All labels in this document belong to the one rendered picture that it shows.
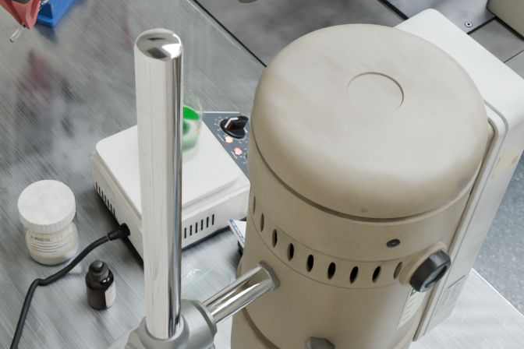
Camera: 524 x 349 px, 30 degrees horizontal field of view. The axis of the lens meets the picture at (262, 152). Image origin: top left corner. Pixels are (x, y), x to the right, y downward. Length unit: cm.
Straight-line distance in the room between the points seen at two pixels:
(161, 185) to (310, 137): 8
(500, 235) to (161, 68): 185
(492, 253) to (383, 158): 170
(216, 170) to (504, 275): 111
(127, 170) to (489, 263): 116
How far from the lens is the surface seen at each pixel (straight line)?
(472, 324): 109
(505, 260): 209
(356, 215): 40
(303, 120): 40
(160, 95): 30
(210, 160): 106
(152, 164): 33
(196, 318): 44
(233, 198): 106
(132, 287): 107
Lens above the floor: 167
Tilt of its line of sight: 51 degrees down
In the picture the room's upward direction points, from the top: 6 degrees clockwise
